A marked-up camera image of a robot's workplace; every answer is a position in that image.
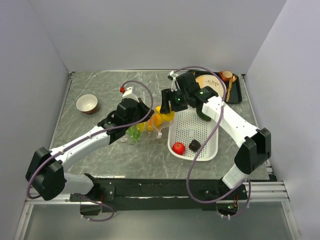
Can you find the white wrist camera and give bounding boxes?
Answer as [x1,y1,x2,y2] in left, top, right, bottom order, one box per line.
[167,70,179,91]
[122,87,139,102]

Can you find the gold spoon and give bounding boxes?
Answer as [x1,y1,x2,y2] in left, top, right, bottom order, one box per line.
[225,74,237,102]

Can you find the clear zip top bag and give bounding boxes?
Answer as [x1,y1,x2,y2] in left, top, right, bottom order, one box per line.
[120,104,175,145]

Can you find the black tray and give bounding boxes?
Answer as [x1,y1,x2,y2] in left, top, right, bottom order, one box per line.
[189,70,242,104]

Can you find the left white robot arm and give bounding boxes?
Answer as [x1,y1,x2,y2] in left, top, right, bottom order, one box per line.
[25,98,154,201]

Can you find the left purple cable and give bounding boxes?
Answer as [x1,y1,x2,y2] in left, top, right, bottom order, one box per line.
[26,80,154,200]

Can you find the orange cup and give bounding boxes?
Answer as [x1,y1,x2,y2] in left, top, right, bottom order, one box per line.
[219,70,233,82]

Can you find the cream orange plate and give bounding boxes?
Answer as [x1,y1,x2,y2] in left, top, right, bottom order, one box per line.
[195,74,225,98]

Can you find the yellow green starfruit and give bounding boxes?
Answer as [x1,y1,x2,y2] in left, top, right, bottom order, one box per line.
[136,122,146,132]

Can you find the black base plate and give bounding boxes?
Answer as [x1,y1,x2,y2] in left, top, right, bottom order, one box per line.
[71,178,250,218]

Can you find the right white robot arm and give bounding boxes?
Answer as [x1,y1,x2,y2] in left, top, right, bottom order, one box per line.
[159,70,271,199]

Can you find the white brown bowl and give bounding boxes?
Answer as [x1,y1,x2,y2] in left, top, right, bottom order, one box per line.
[75,94,98,115]

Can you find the green grapes bunch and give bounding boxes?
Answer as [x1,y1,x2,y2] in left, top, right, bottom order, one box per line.
[126,126,142,144]

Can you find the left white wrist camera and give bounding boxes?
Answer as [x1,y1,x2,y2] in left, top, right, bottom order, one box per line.
[122,87,139,102]

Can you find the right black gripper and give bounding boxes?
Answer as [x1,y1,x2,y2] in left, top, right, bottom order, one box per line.
[160,87,189,114]

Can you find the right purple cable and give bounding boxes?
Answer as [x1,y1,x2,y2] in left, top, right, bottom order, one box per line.
[172,66,252,219]

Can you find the aluminium rail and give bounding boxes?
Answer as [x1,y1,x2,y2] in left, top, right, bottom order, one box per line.
[24,182,289,205]

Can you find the purple cable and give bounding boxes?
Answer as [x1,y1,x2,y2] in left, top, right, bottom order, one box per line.
[172,66,252,219]
[26,80,154,200]

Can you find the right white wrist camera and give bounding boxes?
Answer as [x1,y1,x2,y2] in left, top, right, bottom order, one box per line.
[167,70,179,91]

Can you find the orange yellow mango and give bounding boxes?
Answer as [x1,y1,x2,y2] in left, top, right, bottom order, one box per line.
[147,113,163,132]

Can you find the yellow pear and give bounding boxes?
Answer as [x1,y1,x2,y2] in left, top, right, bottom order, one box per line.
[155,106,175,122]

